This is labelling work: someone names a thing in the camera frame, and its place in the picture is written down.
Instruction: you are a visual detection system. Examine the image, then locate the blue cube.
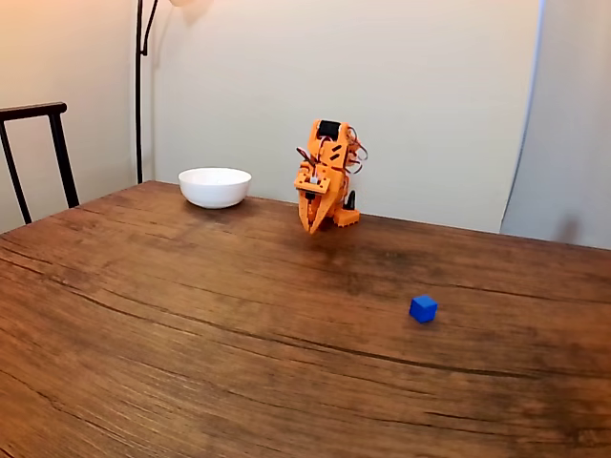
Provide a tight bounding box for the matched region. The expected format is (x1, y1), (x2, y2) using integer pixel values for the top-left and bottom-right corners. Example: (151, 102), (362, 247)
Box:
(409, 294), (439, 324)

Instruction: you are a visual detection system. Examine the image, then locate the white ceramic bowl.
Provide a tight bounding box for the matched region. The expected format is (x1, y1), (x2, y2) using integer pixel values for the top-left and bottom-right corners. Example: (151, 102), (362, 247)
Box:
(178, 166), (253, 210)

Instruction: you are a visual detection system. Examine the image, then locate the black floor lamp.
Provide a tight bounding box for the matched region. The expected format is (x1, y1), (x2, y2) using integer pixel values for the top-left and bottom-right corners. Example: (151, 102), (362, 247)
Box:
(135, 0), (214, 185)

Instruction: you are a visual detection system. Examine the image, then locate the pale curtain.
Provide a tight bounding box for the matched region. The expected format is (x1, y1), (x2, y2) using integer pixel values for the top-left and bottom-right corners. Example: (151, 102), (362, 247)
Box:
(499, 0), (611, 250)

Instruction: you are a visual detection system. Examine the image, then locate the black wooden chair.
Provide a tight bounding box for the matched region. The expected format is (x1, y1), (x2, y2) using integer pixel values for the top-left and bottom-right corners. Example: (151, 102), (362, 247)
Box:
(0, 101), (81, 225)

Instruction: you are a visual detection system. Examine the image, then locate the orange gripper camera mount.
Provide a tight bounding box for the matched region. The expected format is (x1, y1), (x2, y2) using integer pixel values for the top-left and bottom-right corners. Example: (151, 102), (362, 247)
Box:
(293, 172), (331, 200)

